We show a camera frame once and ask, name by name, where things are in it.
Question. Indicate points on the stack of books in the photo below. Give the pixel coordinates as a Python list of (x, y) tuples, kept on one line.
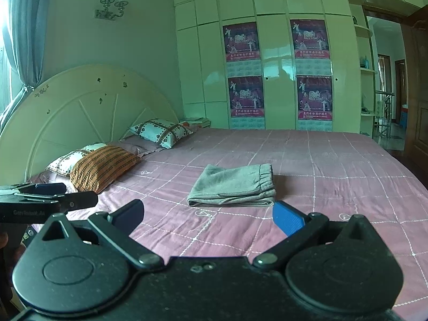
[(197, 122)]

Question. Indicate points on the blue bin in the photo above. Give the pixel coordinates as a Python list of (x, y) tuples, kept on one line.
[(404, 116)]

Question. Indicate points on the brown wooden door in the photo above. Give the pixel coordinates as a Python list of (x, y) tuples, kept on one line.
[(416, 90)]

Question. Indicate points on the cream round headboard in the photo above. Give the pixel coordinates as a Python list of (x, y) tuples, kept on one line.
[(83, 107)]

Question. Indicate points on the pink checked bed sheet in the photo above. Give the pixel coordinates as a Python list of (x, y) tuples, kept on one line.
[(317, 174)]

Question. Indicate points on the orange striped pillow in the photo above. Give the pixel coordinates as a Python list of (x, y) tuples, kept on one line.
[(103, 167)]

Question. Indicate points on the dark shelf ornament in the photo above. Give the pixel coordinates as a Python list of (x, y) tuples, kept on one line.
[(354, 20)]

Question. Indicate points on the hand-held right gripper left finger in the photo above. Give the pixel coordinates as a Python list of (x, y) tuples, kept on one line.
[(128, 214)]

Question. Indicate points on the cream glossy wardrobe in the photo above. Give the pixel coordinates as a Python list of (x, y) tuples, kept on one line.
[(277, 0)]

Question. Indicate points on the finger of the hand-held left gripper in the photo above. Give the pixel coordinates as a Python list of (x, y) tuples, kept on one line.
[(80, 200), (50, 189)]

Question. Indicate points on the wall poster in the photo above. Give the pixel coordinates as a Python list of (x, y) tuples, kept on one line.
[(309, 40), (241, 41), (314, 98), (245, 97)]

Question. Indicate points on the blue-grey curtain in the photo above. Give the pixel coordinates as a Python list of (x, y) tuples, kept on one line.
[(20, 40)]

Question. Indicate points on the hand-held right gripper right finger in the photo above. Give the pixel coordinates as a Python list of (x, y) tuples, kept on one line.
[(288, 219)]

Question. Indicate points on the white heart-patterned pillow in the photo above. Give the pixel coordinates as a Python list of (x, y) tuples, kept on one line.
[(160, 132), (60, 165)]

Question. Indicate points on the blue bottle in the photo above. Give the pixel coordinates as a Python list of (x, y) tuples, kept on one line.
[(366, 62)]

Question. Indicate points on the metal rack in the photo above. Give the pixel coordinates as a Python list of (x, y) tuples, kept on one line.
[(384, 113)]

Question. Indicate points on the pink pillow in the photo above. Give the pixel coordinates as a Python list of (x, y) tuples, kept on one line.
[(140, 145), (43, 176)]

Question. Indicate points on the twin-shade wall lamp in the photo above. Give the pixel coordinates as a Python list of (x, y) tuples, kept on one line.
[(112, 1)]

